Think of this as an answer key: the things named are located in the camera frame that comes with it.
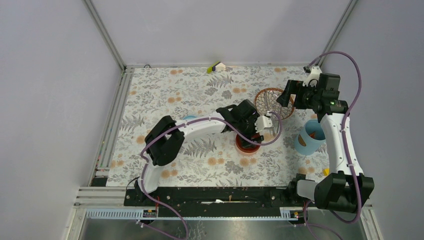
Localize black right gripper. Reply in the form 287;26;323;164
276;79;322;110

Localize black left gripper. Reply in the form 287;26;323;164
235;113;263;148

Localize red round lid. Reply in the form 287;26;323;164
235;135;260;156

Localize clear plastic tongs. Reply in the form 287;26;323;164
269;113;280;137

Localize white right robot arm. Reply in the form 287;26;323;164
277;73;375;213

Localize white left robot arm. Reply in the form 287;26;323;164
135;99;274;206

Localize patterned ceramic plate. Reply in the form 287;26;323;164
253;87;295;120

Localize light blue cup container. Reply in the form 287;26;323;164
294;119;326;156

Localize light blue round lid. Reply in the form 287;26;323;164
183;115;197;120

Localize small toy house block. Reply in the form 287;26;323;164
206;61;226;74

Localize floral patterned tablecloth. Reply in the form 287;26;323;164
106;66;329;187

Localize small yellow block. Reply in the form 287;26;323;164
322;168;330;176

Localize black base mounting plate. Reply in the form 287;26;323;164
123;186;307;218

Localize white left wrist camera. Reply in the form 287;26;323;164
254;115;274;132

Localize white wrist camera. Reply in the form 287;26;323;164
254;115;274;132
303;65;322;87

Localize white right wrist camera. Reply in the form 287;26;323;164
303;65;322;87

